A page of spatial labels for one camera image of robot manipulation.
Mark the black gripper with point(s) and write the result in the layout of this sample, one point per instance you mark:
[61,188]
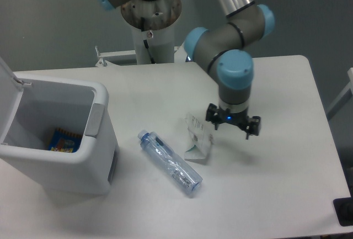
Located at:
[217,116]

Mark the white paper carton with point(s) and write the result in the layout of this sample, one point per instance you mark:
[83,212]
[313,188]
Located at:
[201,140]

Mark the clear plastic bottle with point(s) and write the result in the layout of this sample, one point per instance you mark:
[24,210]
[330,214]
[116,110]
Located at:
[183,175]

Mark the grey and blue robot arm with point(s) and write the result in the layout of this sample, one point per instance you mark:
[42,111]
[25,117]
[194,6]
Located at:
[220,52]

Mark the white plastic trash can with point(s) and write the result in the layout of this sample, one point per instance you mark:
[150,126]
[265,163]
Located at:
[32,107]

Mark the black object at table corner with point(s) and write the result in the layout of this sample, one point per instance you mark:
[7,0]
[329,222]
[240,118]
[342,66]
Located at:
[343,209]

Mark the blue snack wrapper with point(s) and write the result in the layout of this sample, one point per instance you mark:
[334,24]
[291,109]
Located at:
[64,141]

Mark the white frame at right edge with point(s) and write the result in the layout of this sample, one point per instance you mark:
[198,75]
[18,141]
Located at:
[341,99]

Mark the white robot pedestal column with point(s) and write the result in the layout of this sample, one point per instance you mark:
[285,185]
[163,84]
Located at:
[152,25]

